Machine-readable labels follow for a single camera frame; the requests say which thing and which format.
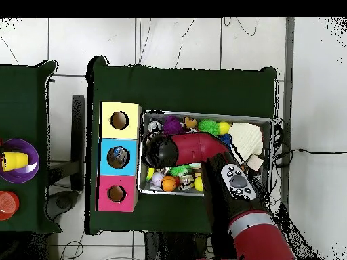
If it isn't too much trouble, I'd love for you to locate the yellow plastic cup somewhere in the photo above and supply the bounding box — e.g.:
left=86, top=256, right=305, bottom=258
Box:
left=1, top=151, right=30, bottom=172

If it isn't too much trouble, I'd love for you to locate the black stand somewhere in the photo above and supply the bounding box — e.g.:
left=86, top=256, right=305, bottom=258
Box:
left=45, top=94, right=85, bottom=221

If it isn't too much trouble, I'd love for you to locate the wooden three-hole box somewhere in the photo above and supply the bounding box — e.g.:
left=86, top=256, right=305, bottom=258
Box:
left=96, top=101, right=144, bottom=213

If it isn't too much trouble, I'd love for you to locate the purple bowl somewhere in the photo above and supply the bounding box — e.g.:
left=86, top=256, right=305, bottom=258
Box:
left=0, top=138, right=41, bottom=184

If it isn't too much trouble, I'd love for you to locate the wooden block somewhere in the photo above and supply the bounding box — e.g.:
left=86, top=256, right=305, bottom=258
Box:
left=246, top=154, right=264, bottom=172

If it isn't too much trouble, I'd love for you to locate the black power cable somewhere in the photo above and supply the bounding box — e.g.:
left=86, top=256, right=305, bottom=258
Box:
left=273, top=147, right=347, bottom=169

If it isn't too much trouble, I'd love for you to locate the orange bowl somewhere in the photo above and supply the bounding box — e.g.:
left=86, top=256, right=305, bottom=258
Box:
left=0, top=190, right=20, bottom=221

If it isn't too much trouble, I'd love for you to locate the orange toy basketball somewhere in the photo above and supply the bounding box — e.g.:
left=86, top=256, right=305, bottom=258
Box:
left=161, top=175, right=178, bottom=192

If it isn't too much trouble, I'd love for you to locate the white toy baseball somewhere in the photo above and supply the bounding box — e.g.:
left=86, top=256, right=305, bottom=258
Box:
left=151, top=171, right=165, bottom=187

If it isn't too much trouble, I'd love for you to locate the purple spiky ball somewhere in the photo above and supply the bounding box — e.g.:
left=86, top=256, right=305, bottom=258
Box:
left=162, top=115, right=184, bottom=135

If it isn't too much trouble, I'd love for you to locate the yellow smooth ball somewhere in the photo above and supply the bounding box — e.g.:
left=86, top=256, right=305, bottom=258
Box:
left=218, top=121, right=232, bottom=136

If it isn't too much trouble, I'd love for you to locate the small green koosh ball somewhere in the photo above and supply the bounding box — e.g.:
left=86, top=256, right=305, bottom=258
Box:
left=169, top=165, right=193, bottom=177

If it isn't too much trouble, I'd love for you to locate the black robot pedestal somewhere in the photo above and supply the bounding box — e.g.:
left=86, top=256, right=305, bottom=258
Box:
left=143, top=231, right=209, bottom=260

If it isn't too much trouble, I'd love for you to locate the cream knitted cloth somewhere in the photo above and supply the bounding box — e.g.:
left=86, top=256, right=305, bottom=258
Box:
left=228, top=122, right=264, bottom=163

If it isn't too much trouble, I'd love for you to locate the dark green side-table cloth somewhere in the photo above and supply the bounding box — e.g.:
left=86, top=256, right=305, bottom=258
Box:
left=0, top=60, right=63, bottom=234

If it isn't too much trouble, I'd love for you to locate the dark green table cloth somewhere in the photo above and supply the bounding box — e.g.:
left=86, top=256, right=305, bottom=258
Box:
left=85, top=55, right=279, bottom=236

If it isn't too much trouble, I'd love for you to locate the silver mesh bin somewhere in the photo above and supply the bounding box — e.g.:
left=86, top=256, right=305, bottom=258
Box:
left=137, top=109, right=274, bottom=200

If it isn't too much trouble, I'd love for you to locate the silver drink can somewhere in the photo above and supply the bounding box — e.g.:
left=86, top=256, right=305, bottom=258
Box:
left=147, top=120, right=163, bottom=133

